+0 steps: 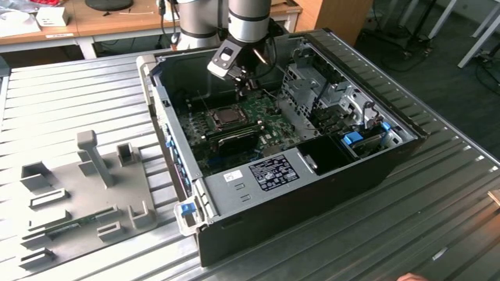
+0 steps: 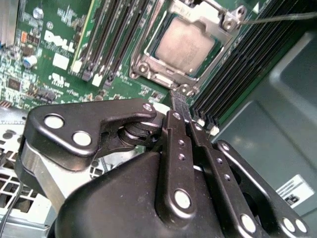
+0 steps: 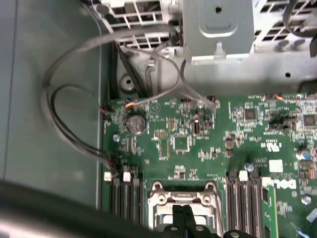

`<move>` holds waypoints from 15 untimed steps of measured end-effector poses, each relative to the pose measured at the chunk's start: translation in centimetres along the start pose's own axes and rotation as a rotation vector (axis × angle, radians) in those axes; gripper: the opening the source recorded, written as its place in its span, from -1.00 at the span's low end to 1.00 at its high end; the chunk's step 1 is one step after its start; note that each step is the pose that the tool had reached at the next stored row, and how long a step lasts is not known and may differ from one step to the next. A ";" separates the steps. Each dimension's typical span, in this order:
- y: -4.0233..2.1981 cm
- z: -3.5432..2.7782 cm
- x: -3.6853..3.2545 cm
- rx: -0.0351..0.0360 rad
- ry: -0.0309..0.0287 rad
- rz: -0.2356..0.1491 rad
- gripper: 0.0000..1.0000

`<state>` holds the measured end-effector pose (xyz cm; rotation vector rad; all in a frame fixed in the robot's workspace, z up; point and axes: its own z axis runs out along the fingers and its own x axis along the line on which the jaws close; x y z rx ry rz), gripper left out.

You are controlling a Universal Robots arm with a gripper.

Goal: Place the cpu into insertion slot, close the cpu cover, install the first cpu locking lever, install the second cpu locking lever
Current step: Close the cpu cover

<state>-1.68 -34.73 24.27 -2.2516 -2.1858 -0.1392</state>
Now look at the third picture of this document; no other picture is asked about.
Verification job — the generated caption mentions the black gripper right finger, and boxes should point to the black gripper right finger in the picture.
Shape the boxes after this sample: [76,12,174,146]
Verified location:
[185,205,249,238]

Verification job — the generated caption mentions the grey ribbon wire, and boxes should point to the grey ribbon wire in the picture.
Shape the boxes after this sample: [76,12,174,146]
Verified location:
[41,23,180,166]

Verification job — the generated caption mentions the grey round cable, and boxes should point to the grey round cable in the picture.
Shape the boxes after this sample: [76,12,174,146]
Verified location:
[282,0,317,40]

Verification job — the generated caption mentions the silver coin battery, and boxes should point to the silver coin battery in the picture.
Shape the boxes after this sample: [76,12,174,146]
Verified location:
[126,113,147,136]

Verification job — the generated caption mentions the metal socket cover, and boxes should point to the metal socket cover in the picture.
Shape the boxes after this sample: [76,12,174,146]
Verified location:
[152,190,220,238]

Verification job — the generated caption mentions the green RAM stick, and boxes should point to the green RAM stick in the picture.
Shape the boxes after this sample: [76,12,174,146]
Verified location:
[262,184,279,238]

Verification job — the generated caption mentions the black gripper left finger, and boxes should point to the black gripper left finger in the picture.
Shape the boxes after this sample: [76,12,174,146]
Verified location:
[162,205,186,238]

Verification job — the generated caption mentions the green motherboard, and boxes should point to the green motherboard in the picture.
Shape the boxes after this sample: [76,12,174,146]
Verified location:
[101,93,317,238]

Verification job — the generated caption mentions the black red wire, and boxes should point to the black red wire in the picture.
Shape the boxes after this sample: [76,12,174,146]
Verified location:
[49,83,117,174]

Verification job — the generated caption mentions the black grey PC case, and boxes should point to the black grey PC case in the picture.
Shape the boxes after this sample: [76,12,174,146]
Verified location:
[0,0,317,211]

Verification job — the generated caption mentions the CPU socket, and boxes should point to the CPU socket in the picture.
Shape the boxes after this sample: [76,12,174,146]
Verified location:
[148,180,225,238]

